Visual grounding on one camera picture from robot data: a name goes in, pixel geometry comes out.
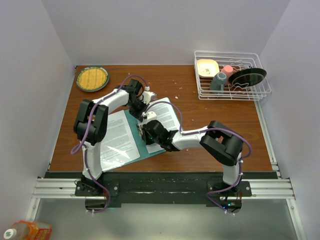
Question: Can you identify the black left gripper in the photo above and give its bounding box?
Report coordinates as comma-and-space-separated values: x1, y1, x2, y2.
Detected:
126, 98, 149, 123

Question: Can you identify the metal folder clip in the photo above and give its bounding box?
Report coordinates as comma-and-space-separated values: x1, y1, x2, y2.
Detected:
136, 124, 145, 138

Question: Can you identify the teal file folder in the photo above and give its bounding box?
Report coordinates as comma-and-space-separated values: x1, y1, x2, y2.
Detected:
122, 101, 169, 165

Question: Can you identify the printed paper sheet bottom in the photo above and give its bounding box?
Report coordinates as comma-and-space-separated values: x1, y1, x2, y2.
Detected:
144, 97, 181, 155

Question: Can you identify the printed paper sheet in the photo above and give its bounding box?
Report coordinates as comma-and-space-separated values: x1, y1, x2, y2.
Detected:
144, 97, 181, 155
100, 110, 140, 172

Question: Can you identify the printed paper sheet top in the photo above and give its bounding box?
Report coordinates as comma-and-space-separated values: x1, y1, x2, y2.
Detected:
100, 110, 140, 172

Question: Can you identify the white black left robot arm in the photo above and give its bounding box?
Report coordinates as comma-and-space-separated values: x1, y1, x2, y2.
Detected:
70, 78, 155, 196

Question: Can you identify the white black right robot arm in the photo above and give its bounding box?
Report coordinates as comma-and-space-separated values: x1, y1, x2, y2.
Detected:
140, 120, 245, 197

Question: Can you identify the green plate with woven mat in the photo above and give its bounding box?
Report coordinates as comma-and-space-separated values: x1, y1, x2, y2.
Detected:
75, 66, 110, 92

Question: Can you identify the grey blue mug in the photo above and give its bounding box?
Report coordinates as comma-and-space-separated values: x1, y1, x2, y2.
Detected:
209, 72, 228, 94

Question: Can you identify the cream square plate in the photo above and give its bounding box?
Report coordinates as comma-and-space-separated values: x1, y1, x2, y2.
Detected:
196, 58, 220, 79

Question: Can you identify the pink cup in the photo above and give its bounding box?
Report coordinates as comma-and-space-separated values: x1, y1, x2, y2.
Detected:
220, 65, 236, 84

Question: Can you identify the black round plate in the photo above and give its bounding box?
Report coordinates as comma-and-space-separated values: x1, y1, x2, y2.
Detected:
228, 67, 267, 89

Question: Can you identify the orange plastic bottle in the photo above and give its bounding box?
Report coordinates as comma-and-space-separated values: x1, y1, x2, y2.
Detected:
3, 220, 53, 240

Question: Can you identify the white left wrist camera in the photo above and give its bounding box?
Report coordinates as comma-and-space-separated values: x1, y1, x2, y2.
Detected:
141, 91, 157, 104

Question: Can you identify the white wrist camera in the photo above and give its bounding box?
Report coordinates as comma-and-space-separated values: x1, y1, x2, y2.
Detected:
141, 91, 157, 104
141, 111, 157, 122

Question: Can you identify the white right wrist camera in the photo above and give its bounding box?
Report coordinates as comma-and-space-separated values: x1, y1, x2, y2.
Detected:
141, 111, 157, 122

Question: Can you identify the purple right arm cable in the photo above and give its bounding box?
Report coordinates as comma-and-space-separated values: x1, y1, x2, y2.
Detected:
144, 101, 252, 210

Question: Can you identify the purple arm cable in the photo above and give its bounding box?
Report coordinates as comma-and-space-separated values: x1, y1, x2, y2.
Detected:
144, 101, 252, 210
70, 74, 151, 213

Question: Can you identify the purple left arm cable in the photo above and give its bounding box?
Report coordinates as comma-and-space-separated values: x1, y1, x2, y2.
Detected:
70, 74, 151, 213

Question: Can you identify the white wire dish rack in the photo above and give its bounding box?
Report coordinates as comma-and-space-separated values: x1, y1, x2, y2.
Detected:
194, 50, 272, 101

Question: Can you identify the aluminium frame rail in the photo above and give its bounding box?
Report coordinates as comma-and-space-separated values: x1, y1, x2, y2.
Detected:
24, 163, 307, 240

